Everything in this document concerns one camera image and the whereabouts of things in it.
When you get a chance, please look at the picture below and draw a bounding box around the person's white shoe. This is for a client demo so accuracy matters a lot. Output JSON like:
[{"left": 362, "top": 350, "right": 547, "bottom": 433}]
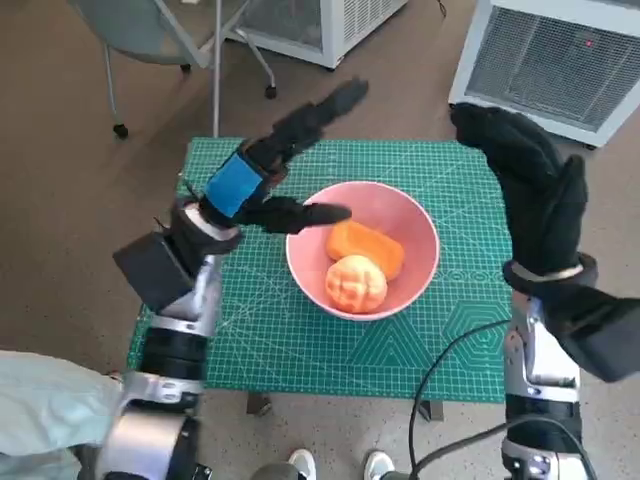
[
  {"left": 288, "top": 448, "right": 317, "bottom": 480},
  {"left": 364, "top": 449, "right": 396, "bottom": 480}
]

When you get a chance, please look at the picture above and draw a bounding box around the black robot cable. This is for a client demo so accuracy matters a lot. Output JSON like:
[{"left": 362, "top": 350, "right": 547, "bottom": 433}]
[
  {"left": 404, "top": 419, "right": 599, "bottom": 480},
  {"left": 409, "top": 319, "right": 514, "bottom": 480}
]

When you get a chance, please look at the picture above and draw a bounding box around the white mesh cabinet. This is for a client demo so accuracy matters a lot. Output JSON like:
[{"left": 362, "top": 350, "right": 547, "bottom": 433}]
[
  {"left": 224, "top": 0, "right": 411, "bottom": 70},
  {"left": 448, "top": 0, "right": 640, "bottom": 149}
]

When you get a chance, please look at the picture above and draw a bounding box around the white metal pole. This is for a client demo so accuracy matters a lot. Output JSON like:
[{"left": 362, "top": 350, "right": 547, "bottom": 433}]
[{"left": 212, "top": 0, "right": 225, "bottom": 139}]

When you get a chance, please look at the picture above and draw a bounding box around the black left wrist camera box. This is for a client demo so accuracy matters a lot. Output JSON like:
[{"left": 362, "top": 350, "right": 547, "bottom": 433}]
[{"left": 112, "top": 232, "right": 196, "bottom": 321}]

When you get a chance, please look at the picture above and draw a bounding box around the grey office chair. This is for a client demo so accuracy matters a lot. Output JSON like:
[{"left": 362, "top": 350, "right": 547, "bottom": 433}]
[{"left": 69, "top": 0, "right": 279, "bottom": 139}]

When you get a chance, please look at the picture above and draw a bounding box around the light blue cloth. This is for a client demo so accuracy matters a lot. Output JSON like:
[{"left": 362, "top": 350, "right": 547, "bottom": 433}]
[{"left": 0, "top": 349, "right": 126, "bottom": 480}]

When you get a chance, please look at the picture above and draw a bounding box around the green cutting mat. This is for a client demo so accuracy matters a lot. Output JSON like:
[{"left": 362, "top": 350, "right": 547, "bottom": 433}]
[{"left": 127, "top": 137, "right": 514, "bottom": 404}]

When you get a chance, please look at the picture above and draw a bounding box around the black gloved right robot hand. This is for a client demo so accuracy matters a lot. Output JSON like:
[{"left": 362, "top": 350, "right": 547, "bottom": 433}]
[{"left": 449, "top": 103, "right": 587, "bottom": 276}]

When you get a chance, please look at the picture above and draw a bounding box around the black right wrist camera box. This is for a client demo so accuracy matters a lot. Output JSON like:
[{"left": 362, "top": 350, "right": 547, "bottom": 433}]
[{"left": 537, "top": 287, "right": 640, "bottom": 384}]

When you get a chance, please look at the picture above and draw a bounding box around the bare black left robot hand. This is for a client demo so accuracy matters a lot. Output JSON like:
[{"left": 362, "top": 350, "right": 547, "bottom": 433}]
[{"left": 197, "top": 77, "right": 370, "bottom": 236}]

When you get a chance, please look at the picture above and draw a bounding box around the pink bowl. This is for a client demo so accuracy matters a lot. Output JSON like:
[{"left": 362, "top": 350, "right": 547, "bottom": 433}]
[{"left": 285, "top": 181, "right": 441, "bottom": 322}]

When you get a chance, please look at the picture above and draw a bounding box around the round toy bread bun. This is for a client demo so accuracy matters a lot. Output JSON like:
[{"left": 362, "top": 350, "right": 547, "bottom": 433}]
[{"left": 324, "top": 253, "right": 390, "bottom": 315}]

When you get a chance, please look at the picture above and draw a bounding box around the long orange toy bread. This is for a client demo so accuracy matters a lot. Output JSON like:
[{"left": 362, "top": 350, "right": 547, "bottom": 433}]
[{"left": 325, "top": 222, "right": 405, "bottom": 281}]

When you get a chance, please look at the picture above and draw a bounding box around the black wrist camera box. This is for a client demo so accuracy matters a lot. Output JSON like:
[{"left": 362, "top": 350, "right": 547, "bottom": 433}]
[
  {"left": 112, "top": 232, "right": 196, "bottom": 321},
  {"left": 537, "top": 287, "right": 640, "bottom": 384}
]

